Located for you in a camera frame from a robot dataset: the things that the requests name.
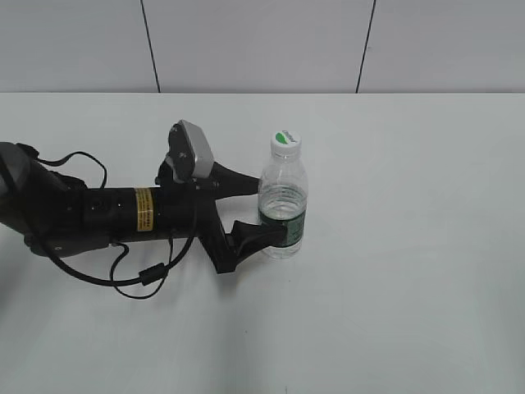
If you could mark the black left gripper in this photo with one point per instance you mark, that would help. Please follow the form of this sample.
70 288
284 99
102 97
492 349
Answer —
189 208

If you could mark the clear plastic water bottle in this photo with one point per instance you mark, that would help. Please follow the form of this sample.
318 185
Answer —
283 200

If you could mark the white green bottle cap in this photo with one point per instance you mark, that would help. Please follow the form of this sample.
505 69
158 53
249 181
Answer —
286 144

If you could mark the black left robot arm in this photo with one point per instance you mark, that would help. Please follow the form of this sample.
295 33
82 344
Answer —
60 215

